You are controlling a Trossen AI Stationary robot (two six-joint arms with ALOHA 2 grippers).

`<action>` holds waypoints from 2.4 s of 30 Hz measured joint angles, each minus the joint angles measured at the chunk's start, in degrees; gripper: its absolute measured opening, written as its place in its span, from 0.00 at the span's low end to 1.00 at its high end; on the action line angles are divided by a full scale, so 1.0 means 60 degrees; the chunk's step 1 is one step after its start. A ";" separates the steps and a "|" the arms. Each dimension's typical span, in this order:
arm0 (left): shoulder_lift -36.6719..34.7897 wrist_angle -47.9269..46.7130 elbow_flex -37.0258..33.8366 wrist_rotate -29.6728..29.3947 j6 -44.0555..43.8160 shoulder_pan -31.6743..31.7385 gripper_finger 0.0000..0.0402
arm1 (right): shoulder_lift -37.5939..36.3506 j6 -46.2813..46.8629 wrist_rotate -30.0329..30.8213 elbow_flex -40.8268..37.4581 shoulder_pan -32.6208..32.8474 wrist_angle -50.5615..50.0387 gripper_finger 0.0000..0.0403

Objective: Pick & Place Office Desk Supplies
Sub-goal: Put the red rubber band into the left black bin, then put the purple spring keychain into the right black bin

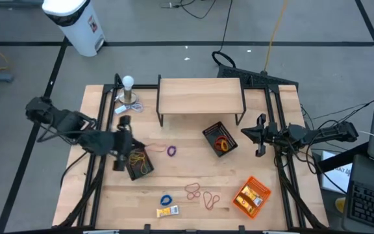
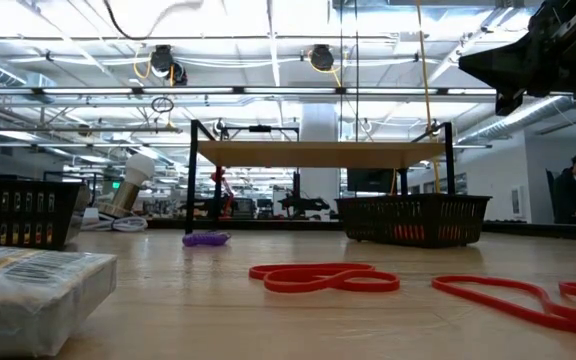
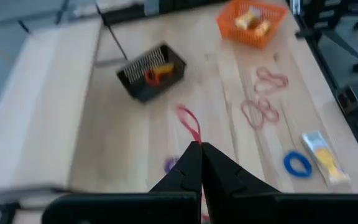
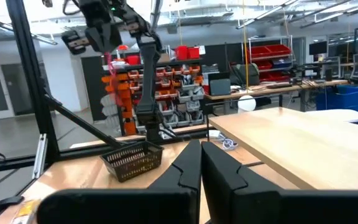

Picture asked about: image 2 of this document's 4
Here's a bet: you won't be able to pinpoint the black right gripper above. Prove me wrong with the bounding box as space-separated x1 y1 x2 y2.
457 0 576 118

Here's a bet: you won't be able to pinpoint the red rubber band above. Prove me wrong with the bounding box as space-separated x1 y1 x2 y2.
431 275 576 338
248 261 377 283
262 268 402 295

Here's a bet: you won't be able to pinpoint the purple coil keychain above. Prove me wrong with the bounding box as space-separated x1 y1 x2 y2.
181 230 232 248

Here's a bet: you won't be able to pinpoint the yellow pack with barcode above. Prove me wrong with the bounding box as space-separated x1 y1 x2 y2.
0 244 119 359

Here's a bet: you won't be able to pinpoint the person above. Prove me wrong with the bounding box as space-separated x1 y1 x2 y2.
551 152 576 226

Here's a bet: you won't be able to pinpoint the black plastic mesh basket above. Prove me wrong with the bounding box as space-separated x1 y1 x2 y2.
0 175 83 252
334 193 494 250

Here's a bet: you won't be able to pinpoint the black monitor screen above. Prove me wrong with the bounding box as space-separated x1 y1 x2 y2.
345 167 397 194

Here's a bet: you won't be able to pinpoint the wooden shelf riser black legs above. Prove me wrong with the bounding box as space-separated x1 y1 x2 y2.
184 118 457 237

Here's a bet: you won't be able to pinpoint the brass lamp with white bulb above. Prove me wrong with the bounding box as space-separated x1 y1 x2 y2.
96 152 157 222

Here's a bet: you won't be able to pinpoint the silver ventilation duct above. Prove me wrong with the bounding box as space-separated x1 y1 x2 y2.
459 94 576 147

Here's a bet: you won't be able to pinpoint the black ceiling cord reel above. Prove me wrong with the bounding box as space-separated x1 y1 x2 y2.
148 43 190 88
308 43 337 73

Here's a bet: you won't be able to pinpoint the black hanging cable loop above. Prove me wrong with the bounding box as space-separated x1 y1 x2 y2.
150 95 176 115

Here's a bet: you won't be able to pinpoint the white cable with adapter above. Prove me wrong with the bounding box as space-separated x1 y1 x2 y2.
81 206 150 234

